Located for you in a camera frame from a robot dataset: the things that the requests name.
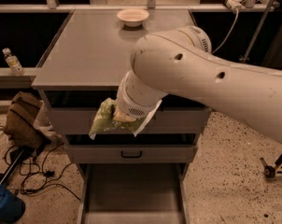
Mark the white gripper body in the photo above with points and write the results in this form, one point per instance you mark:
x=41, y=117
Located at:
x=132, y=106

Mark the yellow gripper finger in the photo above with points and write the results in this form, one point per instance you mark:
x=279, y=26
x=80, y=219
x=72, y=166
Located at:
x=121, y=117

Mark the green jalapeno chip bag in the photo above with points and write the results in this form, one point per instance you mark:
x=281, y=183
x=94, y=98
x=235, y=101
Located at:
x=103, y=121

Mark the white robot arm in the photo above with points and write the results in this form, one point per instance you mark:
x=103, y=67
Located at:
x=172, y=62

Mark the middle grey drawer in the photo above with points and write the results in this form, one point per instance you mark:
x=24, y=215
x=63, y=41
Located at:
x=131, y=153

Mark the top grey drawer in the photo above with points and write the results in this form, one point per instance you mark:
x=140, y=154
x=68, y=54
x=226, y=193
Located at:
x=79, y=120

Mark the grey drawer cabinet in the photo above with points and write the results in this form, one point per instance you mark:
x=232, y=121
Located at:
x=85, y=64

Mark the bottom open grey drawer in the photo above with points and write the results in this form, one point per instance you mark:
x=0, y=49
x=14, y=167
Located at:
x=133, y=193

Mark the brown bag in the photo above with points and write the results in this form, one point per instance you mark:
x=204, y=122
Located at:
x=21, y=117

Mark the white bowl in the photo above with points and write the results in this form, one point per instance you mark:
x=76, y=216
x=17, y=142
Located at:
x=132, y=17

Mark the metal tripod pole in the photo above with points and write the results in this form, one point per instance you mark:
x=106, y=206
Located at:
x=251, y=4

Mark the clear plastic bottle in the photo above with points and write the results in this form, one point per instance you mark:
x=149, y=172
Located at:
x=13, y=62

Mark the blue vacuum cleaner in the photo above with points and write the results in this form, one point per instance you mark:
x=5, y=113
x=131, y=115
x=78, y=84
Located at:
x=12, y=207

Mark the black wheeled stand leg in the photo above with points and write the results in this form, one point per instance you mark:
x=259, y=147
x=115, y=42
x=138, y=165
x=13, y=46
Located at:
x=272, y=171

